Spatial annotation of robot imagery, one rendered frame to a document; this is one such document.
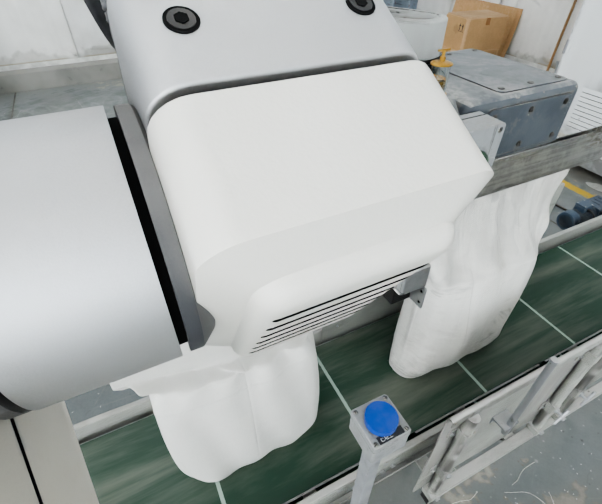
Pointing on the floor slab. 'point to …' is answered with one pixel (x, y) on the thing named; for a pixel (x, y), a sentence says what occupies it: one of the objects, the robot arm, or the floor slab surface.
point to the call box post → (364, 480)
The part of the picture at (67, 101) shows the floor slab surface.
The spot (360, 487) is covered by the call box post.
